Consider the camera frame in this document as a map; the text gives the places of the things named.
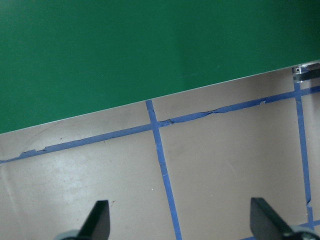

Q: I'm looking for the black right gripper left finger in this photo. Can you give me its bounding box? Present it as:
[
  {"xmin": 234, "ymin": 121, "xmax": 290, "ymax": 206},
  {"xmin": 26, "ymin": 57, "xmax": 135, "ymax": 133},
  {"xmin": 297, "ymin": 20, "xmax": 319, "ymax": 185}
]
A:
[{"xmin": 77, "ymin": 200, "xmax": 111, "ymax": 240}]

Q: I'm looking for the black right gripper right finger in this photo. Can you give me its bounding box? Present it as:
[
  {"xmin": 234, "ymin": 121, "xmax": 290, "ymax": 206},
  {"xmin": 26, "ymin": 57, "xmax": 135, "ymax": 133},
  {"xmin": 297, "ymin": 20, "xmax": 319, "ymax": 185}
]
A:
[{"xmin": 249, "ymin": 197, "xmax": 295, "ymax": 240}]

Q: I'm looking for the green conveyor belt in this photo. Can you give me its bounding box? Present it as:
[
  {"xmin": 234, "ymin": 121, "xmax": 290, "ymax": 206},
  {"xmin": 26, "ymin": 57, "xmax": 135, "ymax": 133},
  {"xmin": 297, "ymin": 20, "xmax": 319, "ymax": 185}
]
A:
[{"xmin": 0, "ymin": 0, "xmax": 320, "ymax": 133}]

